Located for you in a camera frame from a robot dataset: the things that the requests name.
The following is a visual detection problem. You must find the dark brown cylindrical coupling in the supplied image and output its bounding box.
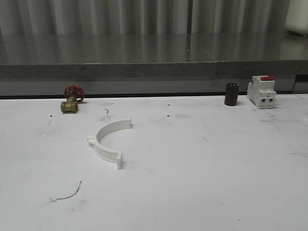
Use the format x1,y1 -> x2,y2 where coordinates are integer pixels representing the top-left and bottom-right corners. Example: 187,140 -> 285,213
224,83 -> 239,106

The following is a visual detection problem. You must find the grey stone counter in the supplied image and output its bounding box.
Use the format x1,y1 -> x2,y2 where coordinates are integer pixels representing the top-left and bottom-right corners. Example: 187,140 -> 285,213
0,33 -> 308,98

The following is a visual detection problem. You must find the white circuit breaker red switch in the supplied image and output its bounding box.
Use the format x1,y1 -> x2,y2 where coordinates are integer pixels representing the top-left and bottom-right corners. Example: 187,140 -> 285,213
247,76 -> 277,109

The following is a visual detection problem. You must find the white container on counter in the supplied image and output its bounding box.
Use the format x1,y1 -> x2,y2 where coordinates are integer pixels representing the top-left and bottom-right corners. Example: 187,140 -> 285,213
285,0 -> 308,36

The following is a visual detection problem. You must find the brass valve red handwheel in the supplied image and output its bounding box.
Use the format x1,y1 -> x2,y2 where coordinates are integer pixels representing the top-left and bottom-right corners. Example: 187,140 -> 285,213
61,85 -> 85,113

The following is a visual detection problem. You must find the white half pipe clamp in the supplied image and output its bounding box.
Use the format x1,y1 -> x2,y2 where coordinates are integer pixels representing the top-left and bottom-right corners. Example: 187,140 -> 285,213
87,116 -> 131,169

